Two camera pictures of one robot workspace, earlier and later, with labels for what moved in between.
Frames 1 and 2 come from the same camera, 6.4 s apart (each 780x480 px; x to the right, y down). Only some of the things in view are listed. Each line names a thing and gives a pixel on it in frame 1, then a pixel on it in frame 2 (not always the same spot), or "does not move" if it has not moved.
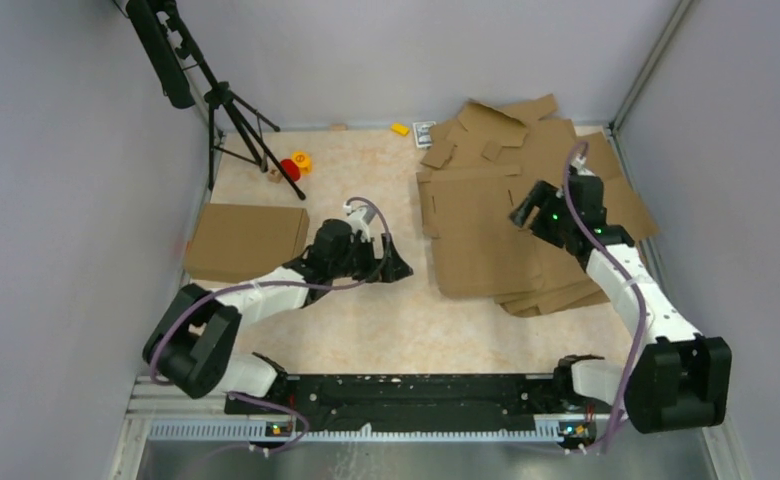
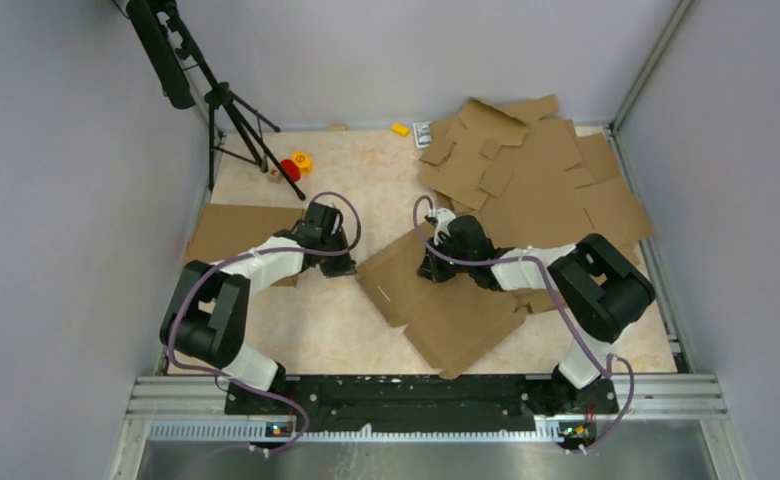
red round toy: x=291 y=169 does not move
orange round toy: x=303 y=160 does not move
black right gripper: x=538 y=195 to x=431 y=270
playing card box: x=423 y=134 does not move
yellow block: x=399 y=129 does not move
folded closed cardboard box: x=235 y=242 does not move
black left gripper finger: x=388 y=255 to x=338 y=265
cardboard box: x=478 y=251 to x=448 y=319
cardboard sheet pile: x=471 y=177 does not move
